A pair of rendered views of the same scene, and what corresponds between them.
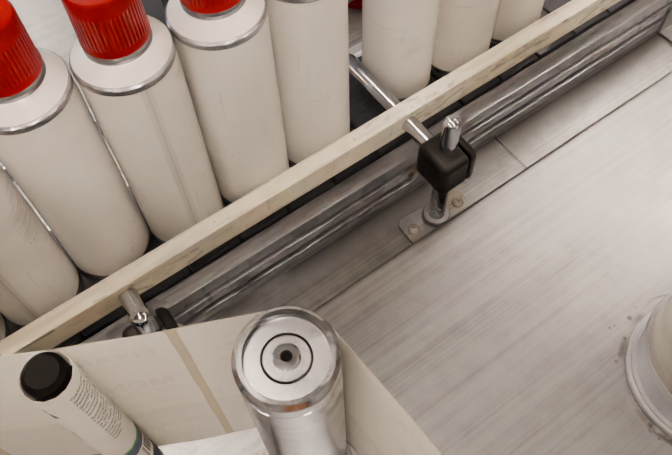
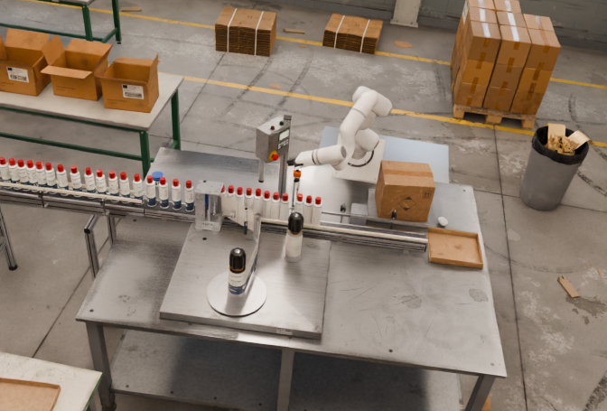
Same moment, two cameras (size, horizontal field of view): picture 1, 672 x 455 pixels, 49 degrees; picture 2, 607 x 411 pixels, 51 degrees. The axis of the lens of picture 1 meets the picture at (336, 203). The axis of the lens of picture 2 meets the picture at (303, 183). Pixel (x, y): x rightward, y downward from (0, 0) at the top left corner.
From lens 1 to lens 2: 327 cm
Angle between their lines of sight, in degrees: 31
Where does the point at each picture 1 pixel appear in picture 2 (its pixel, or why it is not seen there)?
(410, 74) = not seen: hidden behind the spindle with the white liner
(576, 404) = (280, 250)
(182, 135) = (266, 208)
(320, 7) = (283, 204)
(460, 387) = (273, 244)
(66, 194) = (256, 206)
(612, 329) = not seen: hidden behind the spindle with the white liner
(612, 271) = not seen: hidden behind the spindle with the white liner
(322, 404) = (256, 218)
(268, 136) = (275, 214)
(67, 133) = (258, 200)
